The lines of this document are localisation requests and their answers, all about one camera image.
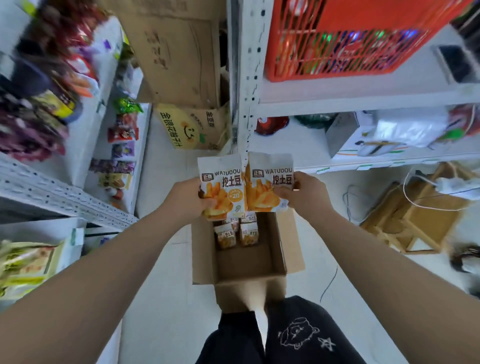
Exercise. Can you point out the white metal shelf rack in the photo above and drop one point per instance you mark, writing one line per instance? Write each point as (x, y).
(337, 95)

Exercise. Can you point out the person's right thumb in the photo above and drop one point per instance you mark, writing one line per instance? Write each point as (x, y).
(285, 191)

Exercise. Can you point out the large plain cardboard box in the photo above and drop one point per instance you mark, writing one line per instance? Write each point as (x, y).
(172, 48)

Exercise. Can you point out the green mesh object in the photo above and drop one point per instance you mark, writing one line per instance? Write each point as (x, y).
(315, 120)

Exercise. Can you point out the red and green toy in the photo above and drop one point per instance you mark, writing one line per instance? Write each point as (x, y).
(461, 123)

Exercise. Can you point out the white power strip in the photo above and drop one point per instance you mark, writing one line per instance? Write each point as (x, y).
(459, 185)

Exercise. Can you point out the row of small snack packets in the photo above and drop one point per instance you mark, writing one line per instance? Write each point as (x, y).
(120, 150)

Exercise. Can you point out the red round object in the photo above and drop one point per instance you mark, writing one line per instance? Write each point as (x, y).
(270, 125)

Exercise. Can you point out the white slotted shelf rack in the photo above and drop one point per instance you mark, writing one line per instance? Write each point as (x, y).
(56, 195)

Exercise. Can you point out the white plastic bag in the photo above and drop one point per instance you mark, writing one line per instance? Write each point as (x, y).
(410, 127)

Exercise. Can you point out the person's right forearm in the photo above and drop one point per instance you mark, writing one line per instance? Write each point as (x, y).
(390, 285)

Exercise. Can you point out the pile of colourful snack packets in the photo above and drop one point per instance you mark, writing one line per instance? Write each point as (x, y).
(41, 82)

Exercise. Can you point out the person's black trousers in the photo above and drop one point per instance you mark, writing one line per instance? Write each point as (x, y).
(292, 333)

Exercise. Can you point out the yellow snack packets stack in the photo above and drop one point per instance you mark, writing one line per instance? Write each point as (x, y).
(26, 266)

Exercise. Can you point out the white appliance box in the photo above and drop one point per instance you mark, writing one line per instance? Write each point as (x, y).
(356, 137)

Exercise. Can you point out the red plastic basket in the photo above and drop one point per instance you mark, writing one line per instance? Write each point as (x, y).
(348, 37)

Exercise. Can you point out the yellow printed cardboard box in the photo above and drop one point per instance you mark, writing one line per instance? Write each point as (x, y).
(195, 127)

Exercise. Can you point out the person's right hand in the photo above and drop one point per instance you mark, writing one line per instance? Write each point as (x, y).
(309, 197)

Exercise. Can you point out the white potato chip packet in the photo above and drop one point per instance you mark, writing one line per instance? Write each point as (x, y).
(223, 180)
(268, 176)

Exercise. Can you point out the person's left forearm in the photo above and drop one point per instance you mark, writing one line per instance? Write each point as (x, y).
(93, 292)

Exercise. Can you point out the small potato chip packet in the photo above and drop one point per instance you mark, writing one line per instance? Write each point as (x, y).
(249, 233)
(225, 236)
(233, 222)
(249, 216)

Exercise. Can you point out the person's left hand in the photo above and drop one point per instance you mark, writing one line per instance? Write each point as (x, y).
(183, 200)

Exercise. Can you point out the dark flat device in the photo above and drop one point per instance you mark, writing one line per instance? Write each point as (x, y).
(455, 63)

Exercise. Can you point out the open brown cardboard box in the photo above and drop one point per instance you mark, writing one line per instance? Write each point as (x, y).
(247, 266)

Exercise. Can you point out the wooden stool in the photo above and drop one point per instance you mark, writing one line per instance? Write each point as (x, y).
(416, 217)

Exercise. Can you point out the person's left thumb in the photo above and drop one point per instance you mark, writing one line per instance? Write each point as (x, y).
(208, 204)

